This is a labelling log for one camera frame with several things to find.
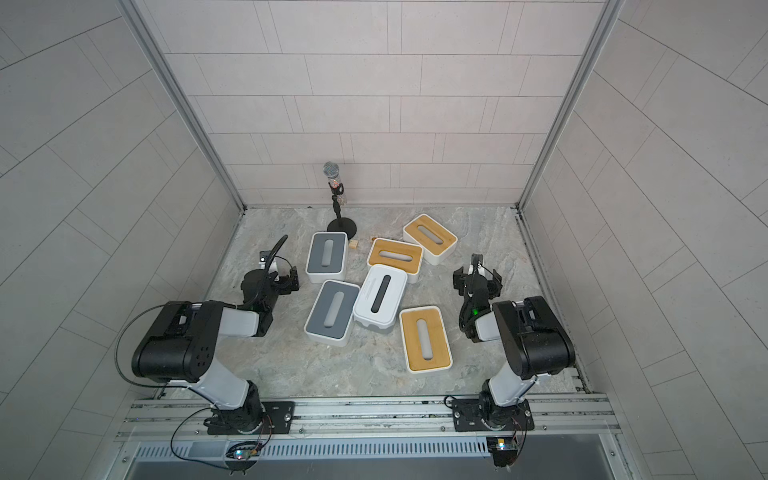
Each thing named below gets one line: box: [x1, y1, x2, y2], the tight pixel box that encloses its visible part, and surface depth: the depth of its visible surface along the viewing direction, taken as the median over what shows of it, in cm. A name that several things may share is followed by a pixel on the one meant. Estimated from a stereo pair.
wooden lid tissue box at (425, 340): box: [399, 306, 453, 374], surface depth 82 cm
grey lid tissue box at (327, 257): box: [305, 231, 348, 284], surface depth 98 cm
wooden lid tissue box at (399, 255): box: [366, 237, 424, 284], surface depth 99 cm
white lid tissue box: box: [353, 264, 408, 330], surface depth 86 cm
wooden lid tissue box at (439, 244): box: [403, 214, 458, 266], surface depth 104 cm
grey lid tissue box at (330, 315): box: [303, 279, 361, 347], surface depth 86 cm
